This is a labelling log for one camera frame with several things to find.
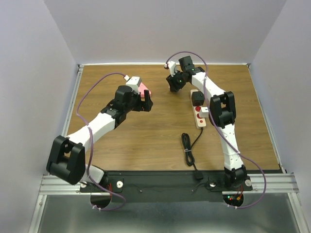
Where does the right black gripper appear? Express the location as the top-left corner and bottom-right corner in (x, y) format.
(165, 68), (186, 92)

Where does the pink triangular power socket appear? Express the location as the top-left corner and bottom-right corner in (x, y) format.
(138, 83), (152, 99)

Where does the black cube socket adapter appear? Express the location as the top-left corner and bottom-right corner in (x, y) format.
(191, 91), (205, 107)

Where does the white USB charger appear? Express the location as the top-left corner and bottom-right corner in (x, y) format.
(199, 107), (209, 118)

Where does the white red power strip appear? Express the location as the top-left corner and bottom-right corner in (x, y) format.
(190, 89), (207, 129)

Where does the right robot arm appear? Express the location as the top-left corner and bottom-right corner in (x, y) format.
(164, 56), (247, 189)

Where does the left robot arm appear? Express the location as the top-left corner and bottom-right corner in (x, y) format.
(46, 85), (153, 191)

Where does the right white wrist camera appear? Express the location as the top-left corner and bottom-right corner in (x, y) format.
(164, 61), (179, 76)

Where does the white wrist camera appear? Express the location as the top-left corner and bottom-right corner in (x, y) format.
(124, 75), (141, 93)
(164, 61), (179, 76)

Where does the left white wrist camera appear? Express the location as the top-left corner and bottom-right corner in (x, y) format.
(124, 75), (141, 93)

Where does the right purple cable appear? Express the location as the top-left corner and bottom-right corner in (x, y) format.
(165, 50), (268, 210)

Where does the purple cable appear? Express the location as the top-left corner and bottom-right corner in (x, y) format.
(76, 72), (127, 212)
(165, 50), (268, 210)

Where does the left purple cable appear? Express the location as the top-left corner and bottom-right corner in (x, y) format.
(76, 72), (127, 212)

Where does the black power cord with plug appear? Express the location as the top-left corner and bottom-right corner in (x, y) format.
(181, 127), (205, 181)

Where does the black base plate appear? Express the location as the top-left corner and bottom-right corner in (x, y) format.
(80, 170), (253, 203)

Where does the aluminium frame rail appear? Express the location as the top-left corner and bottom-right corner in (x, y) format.
(39, 65), (84, 193)

